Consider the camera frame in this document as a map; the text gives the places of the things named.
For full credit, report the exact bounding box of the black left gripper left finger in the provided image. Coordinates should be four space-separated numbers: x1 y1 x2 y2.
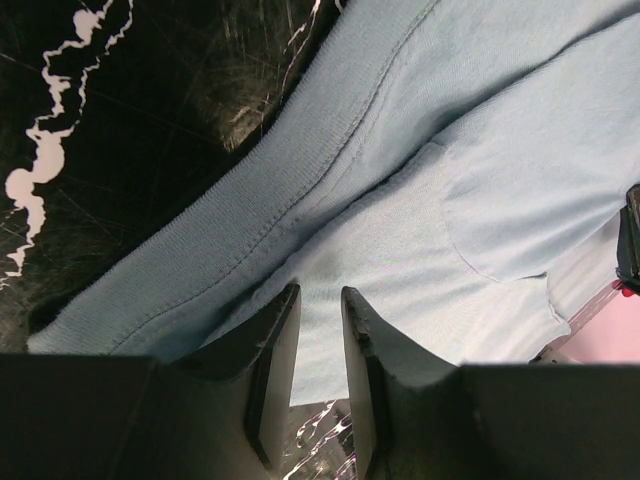
173 284 301 470

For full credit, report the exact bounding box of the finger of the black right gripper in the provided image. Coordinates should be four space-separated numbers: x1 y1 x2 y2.
616 184 639 298

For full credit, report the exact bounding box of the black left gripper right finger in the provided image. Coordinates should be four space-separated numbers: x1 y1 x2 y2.
341 287 455 479

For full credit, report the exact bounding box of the light blue t-shirt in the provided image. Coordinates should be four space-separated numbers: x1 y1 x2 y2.
28 1 639 405

